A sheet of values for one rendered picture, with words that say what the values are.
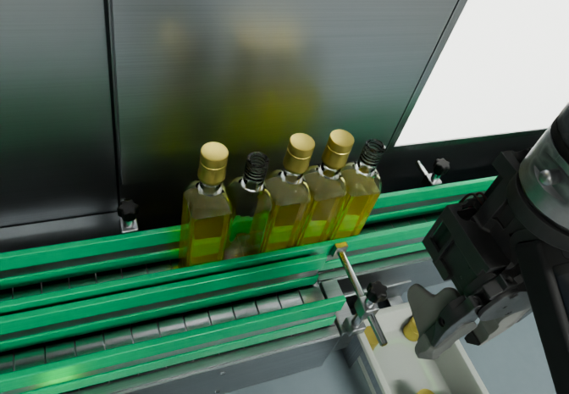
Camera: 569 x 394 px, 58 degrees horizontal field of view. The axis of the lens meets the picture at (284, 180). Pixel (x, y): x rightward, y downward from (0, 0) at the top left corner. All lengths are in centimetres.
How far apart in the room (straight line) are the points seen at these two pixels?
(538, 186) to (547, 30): 64
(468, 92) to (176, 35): 54
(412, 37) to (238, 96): 27
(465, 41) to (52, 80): 60
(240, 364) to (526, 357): 59
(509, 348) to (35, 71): 95
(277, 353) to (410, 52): 50
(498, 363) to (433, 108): 50
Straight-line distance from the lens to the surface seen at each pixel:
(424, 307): 48
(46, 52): 69
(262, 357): 80
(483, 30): 88
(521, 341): 116
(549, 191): 35
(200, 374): 78
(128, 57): 66
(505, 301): 42
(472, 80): 95
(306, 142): 66
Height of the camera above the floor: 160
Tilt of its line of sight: 47 degrees down
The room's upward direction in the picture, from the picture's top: 17 degrees clockwise
